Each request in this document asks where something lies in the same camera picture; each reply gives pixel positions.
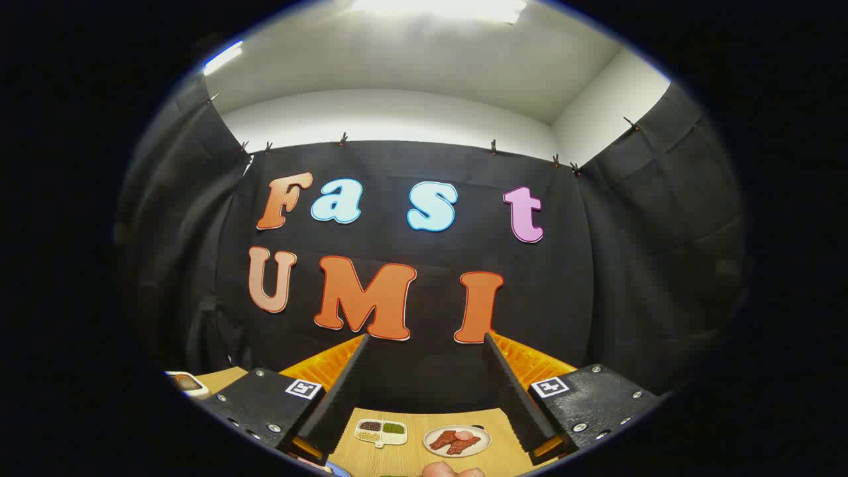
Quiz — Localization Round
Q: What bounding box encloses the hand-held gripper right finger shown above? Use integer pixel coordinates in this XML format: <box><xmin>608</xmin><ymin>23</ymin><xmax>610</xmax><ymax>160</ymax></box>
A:
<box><xmin>484</xmin><ymin>331</ymin><xmax>663</xmax><ymax>464</ymax></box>

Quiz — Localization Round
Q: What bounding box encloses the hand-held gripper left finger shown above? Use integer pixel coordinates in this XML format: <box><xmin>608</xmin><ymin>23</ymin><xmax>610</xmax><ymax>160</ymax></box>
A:
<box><xmin>199</xmin><ymin>333</ymin><xmax>370</xmax><ymax>464</ymax></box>

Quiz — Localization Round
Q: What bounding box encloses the white oval meat plate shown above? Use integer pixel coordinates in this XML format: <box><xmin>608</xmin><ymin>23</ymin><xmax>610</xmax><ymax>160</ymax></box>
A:
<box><xmin>423</xmin><ymin>425</ymin><xmax>492</xmax><ymax>458</ymax></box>

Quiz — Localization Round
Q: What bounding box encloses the white divided bean tray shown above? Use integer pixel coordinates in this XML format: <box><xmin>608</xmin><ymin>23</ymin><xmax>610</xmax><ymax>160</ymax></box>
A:
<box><xmin>354</xmin><ymin>419</ymin><xmax>409</xmax><ymax>449</ymax></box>

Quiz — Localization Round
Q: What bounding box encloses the cream white toaster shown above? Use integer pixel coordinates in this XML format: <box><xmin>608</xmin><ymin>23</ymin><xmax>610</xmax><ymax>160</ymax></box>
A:
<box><xmin>164</xmin><ymin>371</ymin><xmax>211</xmax><ymax>399</ymax></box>

